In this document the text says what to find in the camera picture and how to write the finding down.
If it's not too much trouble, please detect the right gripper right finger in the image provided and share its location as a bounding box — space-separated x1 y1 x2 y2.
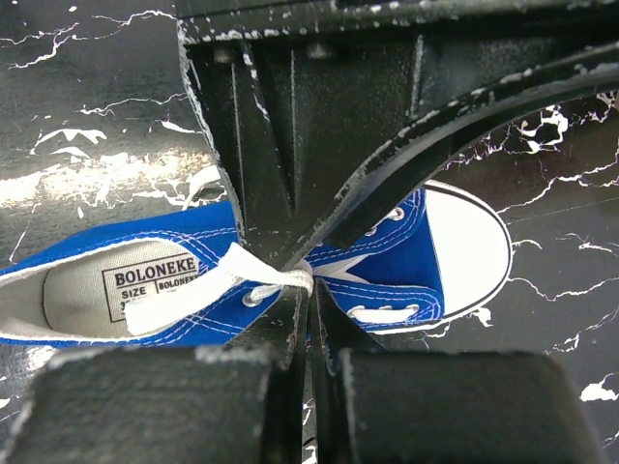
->
311 279 386 463

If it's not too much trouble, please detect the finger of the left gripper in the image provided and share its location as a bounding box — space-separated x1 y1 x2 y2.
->
280 43 618 271
177 14 426 271

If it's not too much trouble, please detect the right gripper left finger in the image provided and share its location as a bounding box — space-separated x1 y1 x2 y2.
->
192 284 310 464

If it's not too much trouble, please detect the blue sneaker with white laces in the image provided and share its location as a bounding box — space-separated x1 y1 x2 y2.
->
1 181 513 346

